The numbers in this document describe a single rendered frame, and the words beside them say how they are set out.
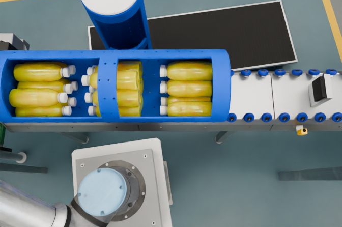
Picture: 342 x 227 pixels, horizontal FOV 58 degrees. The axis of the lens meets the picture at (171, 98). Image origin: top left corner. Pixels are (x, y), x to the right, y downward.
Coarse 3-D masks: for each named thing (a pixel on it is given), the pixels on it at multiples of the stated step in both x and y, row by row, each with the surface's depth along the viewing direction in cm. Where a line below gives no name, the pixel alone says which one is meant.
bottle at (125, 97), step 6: (120, 90) 116; (126, 90) 116; (132, 90) 116; (138, 90) 117; (90, 96) 117; (96, 96) 116; (120, 96) 115; (126, 96) 115; (132, 96) 115; (138, 96) 120; (96, 102) 116; (120, 102) 116; (126, 102) 116; (132, 102) 116; (138, 102) 116
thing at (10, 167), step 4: (0, 164) 162; (4, 164) 165; (8, 164) 169; (12, 164) 174; (16, 164) 178; (0, 168) 162; (4, 168) 165; (8, 168) 169; (12, 168) 174; (16, 168) 178; (20, 168) 183; (24, 168) 188; (28, 168) 193; (32, 168) 198; (36, 168) 203; (40, 168) 210; (44, 168) 216; (24, 172) 190; (28, 172) 193; (32, 172) 198; (36, 172) 203; (40, 172) 210; (44, 172) 216
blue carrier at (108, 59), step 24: (0, 72) 109; (144, 72) 134; (216, 72) 108; (0, 96) 109; (72, 96) 135; (144, 96) 135; (216, 96) 108; (0, 120) 117; (24, 120) 117; (48, 120) 117; (72, 120) 117; (96, 120) 117; (120, 120) 117; (144, 120) 116; (168, 120) 116; (192, 120) 116; (216, 120) 116
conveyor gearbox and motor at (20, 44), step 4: (0, 36) 154; (4, 36) 154; (8, 36) 154; (12, 36) 154; (16, 36) 158; (0, 40) 154; (4, 40) 154; (8, 40) 153; (12, 40) 154; (16, 40) 158; (20, 40) 162; (24, 40) 171; (12, 44) 154; (16, 44) 158; (20, 44) 162; (24, 44) 171; (28, 44) 176; (20, 48) 162; (24, 48) 166; (28, 48) 176
